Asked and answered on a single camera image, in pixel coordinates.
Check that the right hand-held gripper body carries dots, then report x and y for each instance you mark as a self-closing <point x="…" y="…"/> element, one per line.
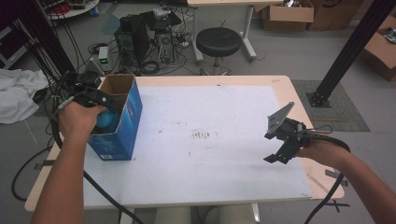
<point x="291" y="130"/>

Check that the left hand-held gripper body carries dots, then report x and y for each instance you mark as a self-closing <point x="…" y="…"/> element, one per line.
<point x="88" y="90"/>

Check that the blue plastic ball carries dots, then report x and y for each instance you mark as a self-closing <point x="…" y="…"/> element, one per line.
<point x="106" y="120"/>

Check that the blue cardboard box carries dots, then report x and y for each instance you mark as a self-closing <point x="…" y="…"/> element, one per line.
<point x="127" y="130"/>

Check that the person's left hand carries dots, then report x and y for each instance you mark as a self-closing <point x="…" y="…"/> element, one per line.
<point x="77" y="121"/>

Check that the person's right hand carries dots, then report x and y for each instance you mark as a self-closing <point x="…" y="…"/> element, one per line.
<point x="327" y="152"/>

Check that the light wooden table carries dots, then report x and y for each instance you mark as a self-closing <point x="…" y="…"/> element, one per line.
<point x="291" y="93"/>

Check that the white power supply unit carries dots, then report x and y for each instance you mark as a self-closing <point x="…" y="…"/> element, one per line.
<point x="103" y="54"/>

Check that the grey tape strip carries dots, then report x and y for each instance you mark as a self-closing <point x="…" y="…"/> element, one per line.
<point x="336" y="176"/>
<point x="43" y="165"/>

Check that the grey floor mat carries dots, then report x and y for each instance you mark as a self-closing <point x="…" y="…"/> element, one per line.
<point x="342" y="109"/>

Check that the black computer tower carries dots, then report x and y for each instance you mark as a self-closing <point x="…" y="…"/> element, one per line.
<point x="134" y="37"/>

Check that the white cloth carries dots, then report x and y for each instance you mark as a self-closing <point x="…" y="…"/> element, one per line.
<point x="15" y="93"/>

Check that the open computer case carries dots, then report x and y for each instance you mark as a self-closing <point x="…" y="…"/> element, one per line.
<point x="165" y="46"/>

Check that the round white table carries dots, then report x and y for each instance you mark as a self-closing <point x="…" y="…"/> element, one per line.
<point x="77" y="11"/>

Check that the person's legs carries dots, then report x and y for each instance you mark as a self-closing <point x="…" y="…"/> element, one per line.
<point x="227" y="216"/>

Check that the white-legged wooden table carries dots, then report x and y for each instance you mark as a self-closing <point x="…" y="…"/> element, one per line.
<point x="250" y="31"/>

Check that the open brown cardboard box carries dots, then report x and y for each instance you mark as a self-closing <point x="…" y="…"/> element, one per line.
<point x="286" y="15"/>

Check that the black round stool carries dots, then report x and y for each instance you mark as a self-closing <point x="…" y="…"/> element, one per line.
<point x="218" y="40"/>

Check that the large brown cardboard box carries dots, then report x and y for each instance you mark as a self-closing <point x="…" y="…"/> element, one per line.
<point x="381" y="53"/>

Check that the closed brown cardboard box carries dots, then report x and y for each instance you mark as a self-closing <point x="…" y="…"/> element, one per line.
<point x="333" y="15"/>

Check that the black metal frame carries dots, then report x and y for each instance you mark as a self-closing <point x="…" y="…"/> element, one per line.
<point x="46" y="37"/>

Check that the black metal post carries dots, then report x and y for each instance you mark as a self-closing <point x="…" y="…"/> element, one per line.
<point x="351" y="46"/>

